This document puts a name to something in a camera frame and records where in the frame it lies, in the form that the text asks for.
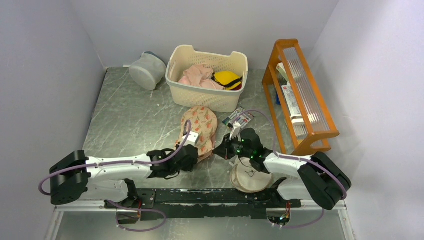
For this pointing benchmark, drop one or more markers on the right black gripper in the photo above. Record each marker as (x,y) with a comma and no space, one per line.
(224,150)

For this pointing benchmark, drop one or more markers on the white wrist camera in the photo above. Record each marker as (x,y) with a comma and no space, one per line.
(191,138)
(237,127)

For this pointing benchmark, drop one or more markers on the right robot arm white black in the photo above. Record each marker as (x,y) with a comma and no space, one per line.
(315,177)

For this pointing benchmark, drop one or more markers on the beige round glasses pouch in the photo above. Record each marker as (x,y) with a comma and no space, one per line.
(246,179)

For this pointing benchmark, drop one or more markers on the cream plastic laundry basket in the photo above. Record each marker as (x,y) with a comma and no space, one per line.
(183,57)

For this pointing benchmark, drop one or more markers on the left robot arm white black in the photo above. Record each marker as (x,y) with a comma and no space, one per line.
(80,177)

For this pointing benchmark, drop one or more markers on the pink cloth in basket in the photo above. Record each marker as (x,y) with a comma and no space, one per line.
(200,76)

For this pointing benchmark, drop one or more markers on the yellow black cloth in basket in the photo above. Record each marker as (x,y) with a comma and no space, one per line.
(229,80)

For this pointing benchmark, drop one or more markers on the white box in rack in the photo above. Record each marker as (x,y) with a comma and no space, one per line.
(291,102)

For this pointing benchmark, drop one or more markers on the grey round mesh bag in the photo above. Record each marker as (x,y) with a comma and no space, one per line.
(148,71)

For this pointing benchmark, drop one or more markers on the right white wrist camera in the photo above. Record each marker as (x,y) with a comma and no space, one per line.
(237,127)

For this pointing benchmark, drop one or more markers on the orange wooden rack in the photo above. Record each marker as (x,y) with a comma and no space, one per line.
(319,126)

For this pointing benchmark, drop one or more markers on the marker pen pack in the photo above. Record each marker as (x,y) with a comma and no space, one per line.
(238,117)

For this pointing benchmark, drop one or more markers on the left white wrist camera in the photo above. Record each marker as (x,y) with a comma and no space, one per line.
(191,138)

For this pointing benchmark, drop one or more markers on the floral mesh laundry bag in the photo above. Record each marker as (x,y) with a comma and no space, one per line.
(205,123)

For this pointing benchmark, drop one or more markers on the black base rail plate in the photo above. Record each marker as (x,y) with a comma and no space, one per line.
(154,204)

